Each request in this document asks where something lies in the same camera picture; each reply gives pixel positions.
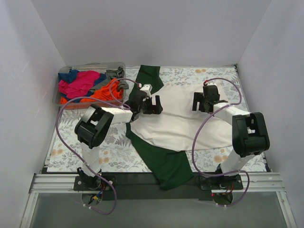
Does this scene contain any white and green t-shirt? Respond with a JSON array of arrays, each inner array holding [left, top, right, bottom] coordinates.
[[126, 65, 232, 190]]

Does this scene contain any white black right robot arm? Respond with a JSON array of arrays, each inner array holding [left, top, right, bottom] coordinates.
[[192, 82, 270, 194]]

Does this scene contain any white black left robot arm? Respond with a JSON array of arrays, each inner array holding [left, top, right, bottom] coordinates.
[[75, 90, 163, 190]]

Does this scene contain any grey t-shirt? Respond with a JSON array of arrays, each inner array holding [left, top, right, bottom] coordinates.
[[89, 67, 129, 93]]

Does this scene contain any orange t-shirt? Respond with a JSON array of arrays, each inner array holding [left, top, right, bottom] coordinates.
[[59, 78, 124, 105]]

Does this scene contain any clear plastic bin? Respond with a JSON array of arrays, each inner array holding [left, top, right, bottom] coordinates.
[[53, 62, 125, 109]]

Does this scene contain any floral patterned table mat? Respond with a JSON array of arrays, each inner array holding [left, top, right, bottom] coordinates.
[[47, 66, 266, 173]]

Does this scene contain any pink t-shirt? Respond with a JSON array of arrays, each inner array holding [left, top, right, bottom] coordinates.
[[58, 70, 101, 99]]

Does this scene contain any navy blue t-shirt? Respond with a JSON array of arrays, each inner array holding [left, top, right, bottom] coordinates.
[[58, 69, 107, 100]]

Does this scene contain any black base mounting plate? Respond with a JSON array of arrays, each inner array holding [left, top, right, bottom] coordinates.
[[73, 170, 243, 204]]

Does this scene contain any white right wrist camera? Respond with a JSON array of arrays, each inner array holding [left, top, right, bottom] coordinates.
[[203, 80, 216, 86]]

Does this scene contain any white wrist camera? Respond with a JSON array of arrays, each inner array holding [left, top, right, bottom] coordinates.
[[140, 84, 152, 97], [203, 80, 216, 86]]

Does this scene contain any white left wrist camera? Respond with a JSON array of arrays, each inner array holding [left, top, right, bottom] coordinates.
[[140, 84, 152, 97]]

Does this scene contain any aluminium frame rail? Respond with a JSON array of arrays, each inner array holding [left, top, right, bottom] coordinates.
[[29, 173, 79, 193]]

